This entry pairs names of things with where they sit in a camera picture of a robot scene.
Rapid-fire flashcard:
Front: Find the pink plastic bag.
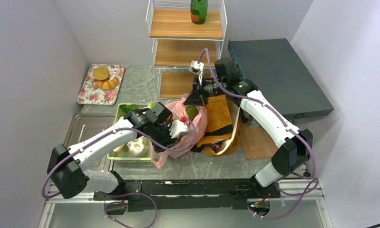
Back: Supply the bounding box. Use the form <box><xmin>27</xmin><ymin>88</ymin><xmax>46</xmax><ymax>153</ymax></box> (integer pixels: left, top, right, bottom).
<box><xmin>151</xmin><ymin>94</ymin><xmax>207</xmax><ymax>169</ymax></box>

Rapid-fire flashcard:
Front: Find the green cabbage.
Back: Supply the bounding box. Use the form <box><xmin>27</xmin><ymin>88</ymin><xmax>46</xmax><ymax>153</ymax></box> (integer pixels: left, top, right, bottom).
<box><xmin>147</xmin><ymin>102</ymin><xmax>158</xmax><ymax>109</ymax></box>

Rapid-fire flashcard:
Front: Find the brown paper grocery bag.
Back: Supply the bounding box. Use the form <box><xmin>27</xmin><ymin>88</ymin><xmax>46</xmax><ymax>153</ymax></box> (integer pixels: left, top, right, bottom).
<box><xmin>191</xmin><ymin>95</ymin><xmax>242</xmax><ymax>157</ymax></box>

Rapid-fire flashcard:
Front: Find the green romaine lettuce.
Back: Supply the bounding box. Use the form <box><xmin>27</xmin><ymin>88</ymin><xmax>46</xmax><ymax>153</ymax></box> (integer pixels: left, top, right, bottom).
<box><xmin>117</xmin><ymin>104</ymin><xmax>140</xmax><ymax>117</ymax></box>

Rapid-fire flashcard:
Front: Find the white daikon radish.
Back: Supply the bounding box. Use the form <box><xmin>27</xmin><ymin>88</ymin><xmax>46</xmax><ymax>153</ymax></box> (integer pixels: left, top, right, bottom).
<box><xmin>113</xmin><ymin>144</ymin><xmax>125</xmax><ymax>153</ymax></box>

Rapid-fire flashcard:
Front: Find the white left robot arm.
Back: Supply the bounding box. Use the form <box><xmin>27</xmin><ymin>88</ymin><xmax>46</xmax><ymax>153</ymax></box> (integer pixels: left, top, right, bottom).
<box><xmin>46</xmin><ymin>102</ymin><xmax>190</xmax><ymax>199</ymax></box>

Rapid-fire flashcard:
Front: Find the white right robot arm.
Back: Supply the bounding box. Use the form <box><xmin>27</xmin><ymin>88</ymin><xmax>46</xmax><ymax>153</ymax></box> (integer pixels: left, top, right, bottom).
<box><xmin>184</xmin><ymin>59</ymin><xmax>313</xmax><ymax>188</ymax></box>

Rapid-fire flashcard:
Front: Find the green plastic basket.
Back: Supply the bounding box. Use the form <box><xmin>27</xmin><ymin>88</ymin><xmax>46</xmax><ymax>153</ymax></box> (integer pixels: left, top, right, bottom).
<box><xmin>107</xmin><ymin>103</ymin><xmax>153</xmax><ymax>162</ymax></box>

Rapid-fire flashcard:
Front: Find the croissant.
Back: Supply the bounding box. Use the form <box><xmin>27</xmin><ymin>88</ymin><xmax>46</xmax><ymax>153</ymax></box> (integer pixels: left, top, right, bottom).
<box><xmin>97</xmin><ymin>76</ymin><xmax>119</xmax><ymax>91</ymax></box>

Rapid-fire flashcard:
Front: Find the grey metal equipment box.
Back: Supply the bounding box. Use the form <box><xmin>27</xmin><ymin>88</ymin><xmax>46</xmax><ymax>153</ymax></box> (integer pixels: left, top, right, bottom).
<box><xmin>228</xmin><ymin>38</ymin><xmax>334</xmax><ymax>120</ymax></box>

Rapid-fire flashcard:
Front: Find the wooden board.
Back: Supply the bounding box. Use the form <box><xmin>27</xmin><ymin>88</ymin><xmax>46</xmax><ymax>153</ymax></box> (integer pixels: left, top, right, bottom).
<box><xmin>238</xmin><ymin>121</ymin><xmax>278</xmax><ymax>160</ymax></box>

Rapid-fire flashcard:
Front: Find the metal baking tray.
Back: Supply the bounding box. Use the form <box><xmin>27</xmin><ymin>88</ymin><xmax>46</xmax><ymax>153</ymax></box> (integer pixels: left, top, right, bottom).
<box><xmin>63</xmin><ymin>114</ymin><xmax>118</xmax><ymax>172</ymax></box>

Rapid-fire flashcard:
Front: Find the green glass bottle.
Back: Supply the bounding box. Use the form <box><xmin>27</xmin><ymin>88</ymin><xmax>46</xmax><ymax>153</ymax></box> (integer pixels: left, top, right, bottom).
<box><xmin>190</xmin><ymin>0</ymin><xmax>208</xmax><ymax>25</ymax></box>

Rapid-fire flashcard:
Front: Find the floral tray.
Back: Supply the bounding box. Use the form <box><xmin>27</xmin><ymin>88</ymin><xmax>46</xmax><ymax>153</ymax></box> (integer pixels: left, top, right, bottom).
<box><xmin>77</xmin><ymin>64</ymin><xmax>126</xmax><ymax>105</ymax></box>

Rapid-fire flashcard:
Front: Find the brown bread slice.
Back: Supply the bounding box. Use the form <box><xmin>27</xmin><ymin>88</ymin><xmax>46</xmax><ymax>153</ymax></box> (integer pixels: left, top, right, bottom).
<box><xmin>92</xmin><ymin>65</ymin><xmax>110</xmax><ymax>81</ymax></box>

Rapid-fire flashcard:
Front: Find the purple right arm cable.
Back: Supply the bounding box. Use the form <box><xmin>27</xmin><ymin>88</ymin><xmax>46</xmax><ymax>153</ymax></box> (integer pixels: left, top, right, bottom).
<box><xmin>197</xmin><ymin>47</ymin><xmax>320</xmax><ymax>220</ymax></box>

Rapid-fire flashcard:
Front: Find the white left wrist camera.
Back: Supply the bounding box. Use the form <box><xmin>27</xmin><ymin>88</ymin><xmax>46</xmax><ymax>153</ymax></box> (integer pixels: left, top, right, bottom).
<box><xmin>168</xmin><ymin>120</ymin><xmax>190</xmax><ymax>139</ymax></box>

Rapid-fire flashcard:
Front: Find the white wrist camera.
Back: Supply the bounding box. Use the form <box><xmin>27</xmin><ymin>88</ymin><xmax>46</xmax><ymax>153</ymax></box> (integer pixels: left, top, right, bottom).
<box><xmin>168</xmin><ymin>120</ymin><xmax>190</xmax><ymax>139</ymax></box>
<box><xmin>189</xmin><ymin>60</ymin><xmax>205</xmax><ymax>87</ymax></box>

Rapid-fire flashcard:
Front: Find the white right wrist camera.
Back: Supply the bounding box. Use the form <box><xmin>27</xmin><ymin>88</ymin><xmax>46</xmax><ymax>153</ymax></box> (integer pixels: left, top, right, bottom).
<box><xmin>189</xmin><ymin>60</ymin><xmax>205</xmax><ymax>87</ymax></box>

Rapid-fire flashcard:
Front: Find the white wire wooden shelf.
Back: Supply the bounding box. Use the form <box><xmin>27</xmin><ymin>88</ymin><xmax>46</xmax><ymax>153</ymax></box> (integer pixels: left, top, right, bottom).
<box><xmin>145</xmin><ymin>0</ymin><xmax>227</xmax><ymax>100</ymax></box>

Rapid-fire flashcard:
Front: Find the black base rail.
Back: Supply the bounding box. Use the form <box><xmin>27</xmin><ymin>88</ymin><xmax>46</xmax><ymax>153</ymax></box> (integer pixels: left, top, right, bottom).
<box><xmin>93</xmin><ymin>178</ymin><xmax>281</xmax><ymax>212</ymax></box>

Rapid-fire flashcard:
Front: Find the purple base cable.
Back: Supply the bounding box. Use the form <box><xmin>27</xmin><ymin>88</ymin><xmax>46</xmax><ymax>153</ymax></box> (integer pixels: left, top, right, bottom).
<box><xmin>103</xmin><ymin>190</ymin><xmax>160</xmax><ymax>228</ymax></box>

